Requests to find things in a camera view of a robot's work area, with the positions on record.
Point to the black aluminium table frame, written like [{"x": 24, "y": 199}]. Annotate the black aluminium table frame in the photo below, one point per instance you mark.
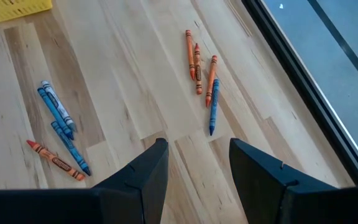
[{"x": 291, "y": 62}]

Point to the small white floor scrap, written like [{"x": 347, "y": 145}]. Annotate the small white floor scrap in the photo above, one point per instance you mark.
[{"x": 280, "y": 5}]

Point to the orange-red crayon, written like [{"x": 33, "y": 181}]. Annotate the orange-red crayon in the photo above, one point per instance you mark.
[
  {"x": 56, "y": 161},
  {"x": 190, "y": 56},
  {"x": 198, "y": 70},
  {"x": 211, "y": 81}
]

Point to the yellow plastic basket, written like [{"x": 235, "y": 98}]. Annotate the yellow plastic basket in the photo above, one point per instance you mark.
[{"x": 14, "y": 9}]

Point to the grey crayon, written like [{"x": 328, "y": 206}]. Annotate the grey crayon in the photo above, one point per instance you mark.
[{"x": 57, "y": 104}]

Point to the blue crayon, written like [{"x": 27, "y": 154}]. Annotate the blue crayon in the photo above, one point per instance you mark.
[
  {"x": 70, "y": 147},
  {"x": 54, "y": 112},
  {"x": 214, "y": 105}
]

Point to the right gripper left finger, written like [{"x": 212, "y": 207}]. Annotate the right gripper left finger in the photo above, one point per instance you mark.
[{"x": 135, "y": 199}]

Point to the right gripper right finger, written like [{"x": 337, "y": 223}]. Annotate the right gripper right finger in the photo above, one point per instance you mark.
[{"x": 275, "y": 196}]

